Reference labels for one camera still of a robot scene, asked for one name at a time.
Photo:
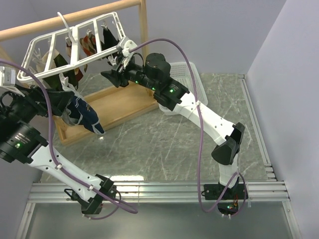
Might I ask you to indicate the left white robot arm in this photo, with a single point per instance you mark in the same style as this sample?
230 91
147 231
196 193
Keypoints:
22 142

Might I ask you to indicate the navy blue white-trimmed underwear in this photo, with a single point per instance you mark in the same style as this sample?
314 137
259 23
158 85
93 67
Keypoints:
83 112

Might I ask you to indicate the white plastic clip hanger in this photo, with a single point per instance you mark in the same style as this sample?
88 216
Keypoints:
58 55

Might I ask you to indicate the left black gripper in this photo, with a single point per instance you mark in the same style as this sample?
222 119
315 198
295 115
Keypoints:
34 99

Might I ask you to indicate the aluminium mounting rail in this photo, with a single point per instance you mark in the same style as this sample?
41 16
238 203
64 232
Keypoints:
160 192

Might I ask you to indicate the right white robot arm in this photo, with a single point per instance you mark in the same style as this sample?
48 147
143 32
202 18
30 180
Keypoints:
175 97

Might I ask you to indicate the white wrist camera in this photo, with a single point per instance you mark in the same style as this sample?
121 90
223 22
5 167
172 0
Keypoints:
125 47
7 76

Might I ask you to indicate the right aluminium side rail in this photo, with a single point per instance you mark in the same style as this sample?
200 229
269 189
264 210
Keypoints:
262 147

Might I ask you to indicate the black hanging underwear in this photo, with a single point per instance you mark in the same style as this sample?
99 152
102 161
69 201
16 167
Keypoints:
109 41

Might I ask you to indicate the grey hanging underwear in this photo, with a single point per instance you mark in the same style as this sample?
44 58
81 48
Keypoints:
67 119

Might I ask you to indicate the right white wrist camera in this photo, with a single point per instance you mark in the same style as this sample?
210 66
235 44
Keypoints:
125 47

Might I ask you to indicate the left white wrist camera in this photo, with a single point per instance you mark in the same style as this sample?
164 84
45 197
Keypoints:
7 76

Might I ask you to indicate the orange patterned hanging sock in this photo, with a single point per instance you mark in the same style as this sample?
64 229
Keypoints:
88 45

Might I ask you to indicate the white plastic basket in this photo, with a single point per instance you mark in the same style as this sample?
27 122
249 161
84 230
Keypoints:
180 72

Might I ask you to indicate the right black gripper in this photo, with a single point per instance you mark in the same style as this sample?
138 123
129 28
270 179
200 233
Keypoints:
113 76

